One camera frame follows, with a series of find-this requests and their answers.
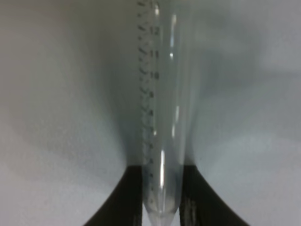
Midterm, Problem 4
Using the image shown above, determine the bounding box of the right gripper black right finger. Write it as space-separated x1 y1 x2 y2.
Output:
179 165 247 226

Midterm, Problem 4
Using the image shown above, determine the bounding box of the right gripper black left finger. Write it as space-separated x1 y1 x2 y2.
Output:
85 165 143 226

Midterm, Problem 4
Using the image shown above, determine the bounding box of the test tube teal cap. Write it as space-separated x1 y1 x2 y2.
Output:
137 0 190 226

